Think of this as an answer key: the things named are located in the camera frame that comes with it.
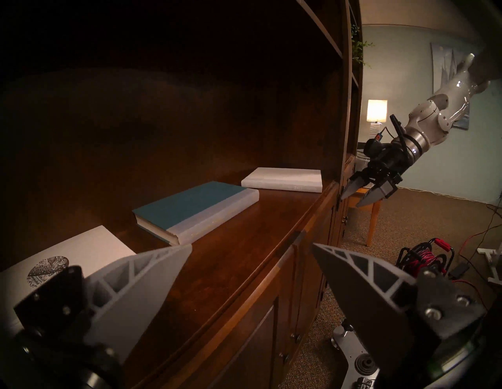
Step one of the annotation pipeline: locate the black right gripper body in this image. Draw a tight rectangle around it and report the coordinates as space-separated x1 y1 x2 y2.
367 143 411 183

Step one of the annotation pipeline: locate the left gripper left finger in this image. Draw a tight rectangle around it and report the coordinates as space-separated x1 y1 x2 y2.
14 244 193 364

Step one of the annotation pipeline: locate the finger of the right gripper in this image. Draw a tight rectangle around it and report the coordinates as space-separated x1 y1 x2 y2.
340 169 373 200
356 178 402 208

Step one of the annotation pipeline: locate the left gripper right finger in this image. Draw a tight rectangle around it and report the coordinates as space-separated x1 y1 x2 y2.
313 243 487 389

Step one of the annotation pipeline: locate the white paperback with ink drawing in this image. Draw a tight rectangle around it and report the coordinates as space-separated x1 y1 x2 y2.
0 225 136 326

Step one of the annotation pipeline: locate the blue hardcover book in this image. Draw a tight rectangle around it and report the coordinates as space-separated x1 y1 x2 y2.
133 181 260 246

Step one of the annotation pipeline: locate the small wooden side table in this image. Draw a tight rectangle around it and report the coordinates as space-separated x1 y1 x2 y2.
347 187 383 247

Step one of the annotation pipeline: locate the lit table lamp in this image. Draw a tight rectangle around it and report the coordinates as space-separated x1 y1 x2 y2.
367 100 388 138

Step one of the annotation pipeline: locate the white book pale blue spine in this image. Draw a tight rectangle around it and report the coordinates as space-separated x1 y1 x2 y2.
241 167 323 193

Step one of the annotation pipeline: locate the black round disc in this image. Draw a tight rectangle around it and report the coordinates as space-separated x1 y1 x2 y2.
354 353 378 377

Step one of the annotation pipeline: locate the dark wooden bookshelf cabinet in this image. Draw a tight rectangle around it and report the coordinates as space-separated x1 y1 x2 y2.
0 0 363 389

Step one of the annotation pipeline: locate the green plant in white pot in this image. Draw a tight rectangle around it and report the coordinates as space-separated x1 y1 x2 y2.
351 25 373 67

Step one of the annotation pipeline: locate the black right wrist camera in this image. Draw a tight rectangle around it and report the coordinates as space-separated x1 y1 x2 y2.
363 133 387 157

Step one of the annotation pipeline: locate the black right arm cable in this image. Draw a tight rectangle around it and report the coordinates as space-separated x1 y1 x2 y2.
382 115 406 145

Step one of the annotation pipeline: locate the red cable reel with cord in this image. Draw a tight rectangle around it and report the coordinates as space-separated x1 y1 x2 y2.
395 192 502 300

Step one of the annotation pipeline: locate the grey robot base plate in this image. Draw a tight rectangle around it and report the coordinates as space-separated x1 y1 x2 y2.
331 322 381 389

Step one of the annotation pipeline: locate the pale blue wall picture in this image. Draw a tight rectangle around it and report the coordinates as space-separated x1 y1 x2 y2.
431 41 471 130

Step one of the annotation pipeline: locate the white furniture frame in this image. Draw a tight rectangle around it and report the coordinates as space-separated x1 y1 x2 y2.
477 243 502 285

